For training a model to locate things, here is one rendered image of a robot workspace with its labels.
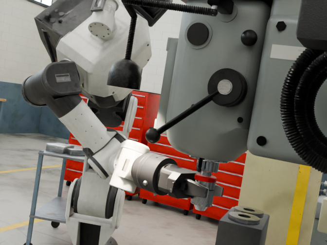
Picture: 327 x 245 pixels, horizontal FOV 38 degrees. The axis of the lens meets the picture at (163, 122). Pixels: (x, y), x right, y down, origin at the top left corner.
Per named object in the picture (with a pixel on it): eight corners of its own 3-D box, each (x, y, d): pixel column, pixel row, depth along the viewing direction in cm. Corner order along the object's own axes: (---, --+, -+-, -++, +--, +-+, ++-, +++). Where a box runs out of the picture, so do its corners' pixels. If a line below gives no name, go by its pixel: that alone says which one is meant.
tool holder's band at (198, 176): (194, 176, 104) (194, 171, 104) (215, 180, 104) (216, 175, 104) (194, 180, 100) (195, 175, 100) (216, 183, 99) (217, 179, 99)
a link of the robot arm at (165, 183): (177, 165, 99) (137, 152, 107) (169, 210, 100) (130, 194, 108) (213, 165, 108) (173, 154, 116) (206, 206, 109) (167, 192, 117)
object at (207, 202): (190, 200, 105) (194, 176, 104) (211, 203, 104) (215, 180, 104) (190, 204, 100) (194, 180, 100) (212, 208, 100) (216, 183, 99)
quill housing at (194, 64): (150, 150, 96) (174, -10, 94) (187, 147, 115) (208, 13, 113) (242, 169, 88) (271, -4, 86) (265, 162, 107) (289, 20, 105)
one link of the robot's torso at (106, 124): (109, 66, 195) (105, 39, 179) (140, 71, 194) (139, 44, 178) (92, 126, 181) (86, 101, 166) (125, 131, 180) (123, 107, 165)
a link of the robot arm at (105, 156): (120, 186, 127) (113, 183, 145) (149, 161, 129) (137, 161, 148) (94, 156, 126) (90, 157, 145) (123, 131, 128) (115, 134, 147)
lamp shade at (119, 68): (109, 85, 107) (113, 58, 107) (141, 90, 107) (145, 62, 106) (104, 84, 100) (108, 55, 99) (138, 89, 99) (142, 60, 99)
